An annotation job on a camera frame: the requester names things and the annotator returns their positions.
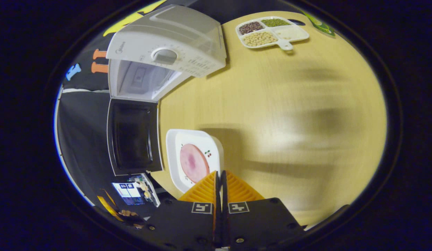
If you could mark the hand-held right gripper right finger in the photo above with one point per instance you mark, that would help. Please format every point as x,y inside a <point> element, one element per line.
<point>257,219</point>

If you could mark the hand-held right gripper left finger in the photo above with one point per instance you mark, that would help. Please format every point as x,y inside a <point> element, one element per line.
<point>188,223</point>

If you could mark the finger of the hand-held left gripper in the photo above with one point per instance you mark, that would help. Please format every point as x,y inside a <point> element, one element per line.
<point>109,207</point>

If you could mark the white square plate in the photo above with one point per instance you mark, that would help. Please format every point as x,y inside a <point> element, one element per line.
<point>174,164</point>

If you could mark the pink ham slice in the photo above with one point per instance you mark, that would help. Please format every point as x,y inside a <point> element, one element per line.
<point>193,162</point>

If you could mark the white microwave oven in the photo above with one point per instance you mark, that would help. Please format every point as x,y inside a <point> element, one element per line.
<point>174,38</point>

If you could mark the divided tray of beans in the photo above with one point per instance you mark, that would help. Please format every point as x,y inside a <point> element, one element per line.
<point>261,36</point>

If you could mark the small black bottle cap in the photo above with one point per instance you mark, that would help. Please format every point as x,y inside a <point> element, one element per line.
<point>296,22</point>

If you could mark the green tea bottle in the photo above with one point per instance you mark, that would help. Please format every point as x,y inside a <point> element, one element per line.
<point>322,26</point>

